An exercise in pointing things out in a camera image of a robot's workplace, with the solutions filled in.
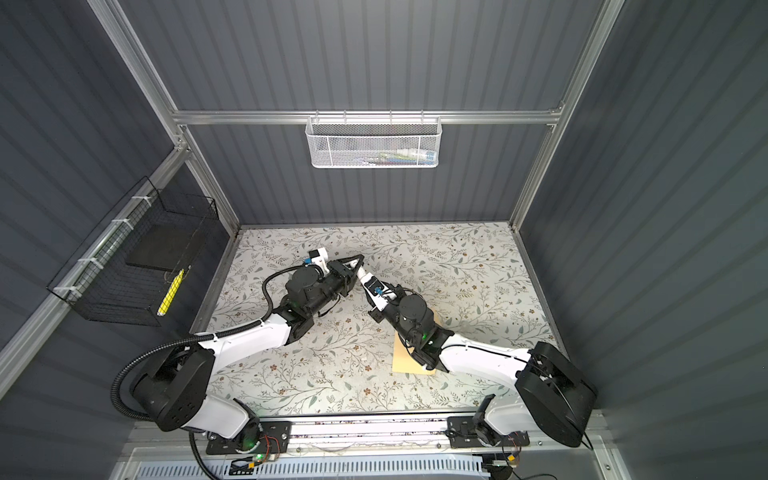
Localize yellow marker pen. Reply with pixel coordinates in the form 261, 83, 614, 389
156, 269, 186, 317

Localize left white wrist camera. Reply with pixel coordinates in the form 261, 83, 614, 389
303, 247, 329, 271

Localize tan kraft envelope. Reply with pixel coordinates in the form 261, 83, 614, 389
391, 309, 454, 375

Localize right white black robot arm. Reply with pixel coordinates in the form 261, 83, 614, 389
358, 273, 598, 448

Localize white ventilated cable duct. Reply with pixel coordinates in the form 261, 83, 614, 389
134, 454, 490, 480

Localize aluminium mounting rail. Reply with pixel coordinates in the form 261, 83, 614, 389
118, 410, 470, 461

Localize black wire basket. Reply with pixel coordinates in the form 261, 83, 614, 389
48, 181, 219, 326

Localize pens in white basket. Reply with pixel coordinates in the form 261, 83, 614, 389
356, 148, 438, 167

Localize white wire basket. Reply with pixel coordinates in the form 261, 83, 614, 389
305, 119, 443, 169

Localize black foam pad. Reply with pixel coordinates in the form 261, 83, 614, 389
126, 225, 206, 272

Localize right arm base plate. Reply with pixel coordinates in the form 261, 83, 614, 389
444, 416, 530, 449

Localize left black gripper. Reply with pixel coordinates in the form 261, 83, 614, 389
305, 254, 362, 321

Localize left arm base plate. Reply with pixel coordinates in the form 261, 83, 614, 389
205, 421, 293, 457

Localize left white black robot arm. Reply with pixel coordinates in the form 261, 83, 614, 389
110, 249, 364, 453

